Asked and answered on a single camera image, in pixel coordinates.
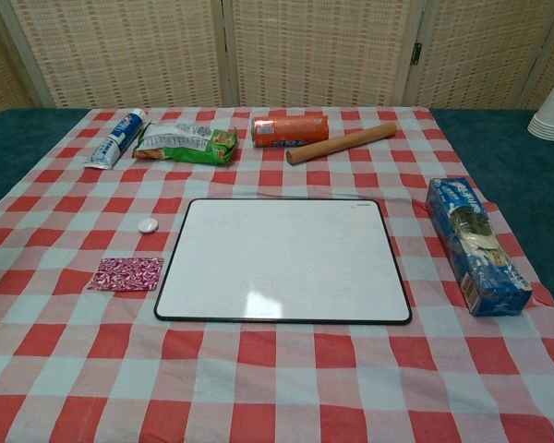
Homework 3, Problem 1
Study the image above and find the red white patterned packet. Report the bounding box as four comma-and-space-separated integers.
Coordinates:
87, 257, 165, 294

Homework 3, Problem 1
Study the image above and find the white board with black frame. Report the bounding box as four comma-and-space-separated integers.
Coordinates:
153, 198, 414, 327

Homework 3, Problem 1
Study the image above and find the orange biscuit roll pack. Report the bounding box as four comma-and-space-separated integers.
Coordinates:
250, 114, 331, 150

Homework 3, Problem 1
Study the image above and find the wooden rolling pin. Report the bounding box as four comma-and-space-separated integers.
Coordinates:
285, 122, 397, 166

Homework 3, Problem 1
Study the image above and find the green snack bag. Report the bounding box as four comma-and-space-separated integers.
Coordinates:
132, 121, 240, 167

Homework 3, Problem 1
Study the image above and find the red white checked tablecloth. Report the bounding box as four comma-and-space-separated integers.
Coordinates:
0, 106, 554, 443

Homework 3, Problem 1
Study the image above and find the blue white toothpaste tube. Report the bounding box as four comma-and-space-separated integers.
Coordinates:
83, 108, 149, 171

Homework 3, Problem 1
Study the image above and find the blue cookie box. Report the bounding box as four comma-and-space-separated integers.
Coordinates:
425, 176, 535, 317

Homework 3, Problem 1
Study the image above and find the woven folding screen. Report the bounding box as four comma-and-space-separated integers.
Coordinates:
0, 0, 554, 124

